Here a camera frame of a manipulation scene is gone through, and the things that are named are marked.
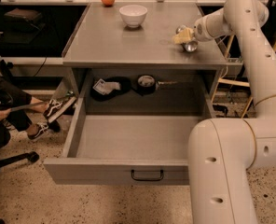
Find seated person's legs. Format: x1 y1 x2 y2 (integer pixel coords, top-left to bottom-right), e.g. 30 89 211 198
0 70 52 133

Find black sneaker upper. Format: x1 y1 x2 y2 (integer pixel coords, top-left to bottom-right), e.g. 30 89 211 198
44 96 76 123

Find wooden easel frame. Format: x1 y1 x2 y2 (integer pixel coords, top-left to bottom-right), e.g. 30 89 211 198
211 0 276 119

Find dark box on shelf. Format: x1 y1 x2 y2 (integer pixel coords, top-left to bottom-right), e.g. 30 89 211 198
4 8 42 24

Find black drawer handle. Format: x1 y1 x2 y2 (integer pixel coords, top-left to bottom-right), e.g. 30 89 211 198
131 170 164 182

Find black sneaker lower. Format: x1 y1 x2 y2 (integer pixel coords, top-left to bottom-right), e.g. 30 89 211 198
26 121 61 141

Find black sneaker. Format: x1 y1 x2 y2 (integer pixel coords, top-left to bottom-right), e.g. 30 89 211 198
26 121 61 141
44 96 76 123

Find white ceramic bowl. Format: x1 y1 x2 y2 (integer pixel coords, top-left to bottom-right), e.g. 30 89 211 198
119 5 148 28

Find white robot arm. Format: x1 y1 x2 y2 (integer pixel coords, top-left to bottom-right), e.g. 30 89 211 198
187 0 276 224

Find black office chair base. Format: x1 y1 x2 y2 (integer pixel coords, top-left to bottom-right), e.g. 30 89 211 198
0 121 40 175

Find grey cabinet with top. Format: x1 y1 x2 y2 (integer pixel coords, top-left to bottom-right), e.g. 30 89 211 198
63 2 225 115

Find open grey top drawer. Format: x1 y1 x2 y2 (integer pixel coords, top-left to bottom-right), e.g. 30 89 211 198
44 98 214 185

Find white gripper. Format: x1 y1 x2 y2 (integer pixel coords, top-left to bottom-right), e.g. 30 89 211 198
172 16 217 44

